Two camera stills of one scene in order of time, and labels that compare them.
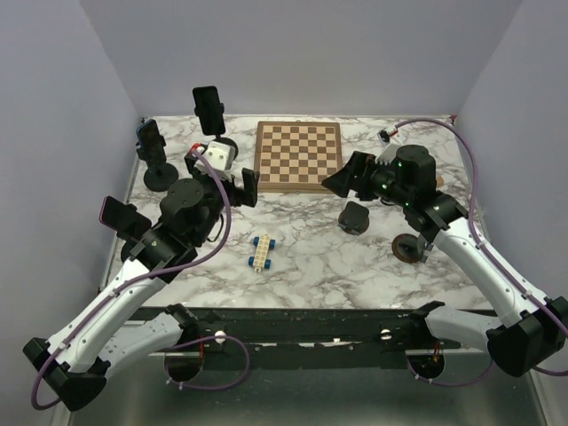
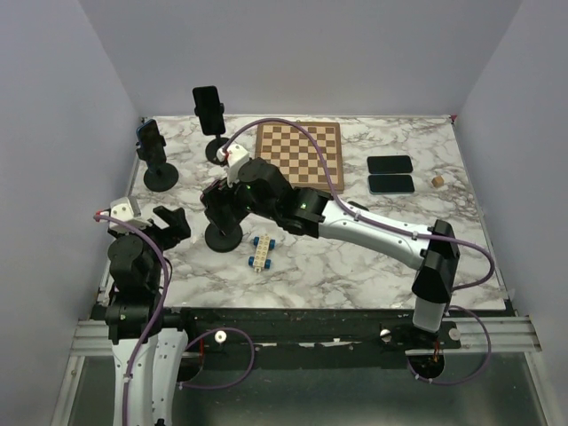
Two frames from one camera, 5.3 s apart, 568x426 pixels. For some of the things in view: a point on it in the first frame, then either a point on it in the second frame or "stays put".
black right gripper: (342, 181) -> (216, 198)
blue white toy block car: (263, 244) stays put
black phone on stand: (209, 110) stays put
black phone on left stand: (152, 144) stays put
